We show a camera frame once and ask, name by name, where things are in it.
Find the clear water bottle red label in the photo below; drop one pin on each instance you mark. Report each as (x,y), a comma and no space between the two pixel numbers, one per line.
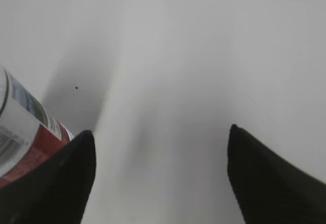
(29,134)

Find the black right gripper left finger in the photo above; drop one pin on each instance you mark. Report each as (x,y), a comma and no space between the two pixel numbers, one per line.
(57,191)

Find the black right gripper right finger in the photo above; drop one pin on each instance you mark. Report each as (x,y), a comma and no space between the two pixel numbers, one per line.
(269,189)

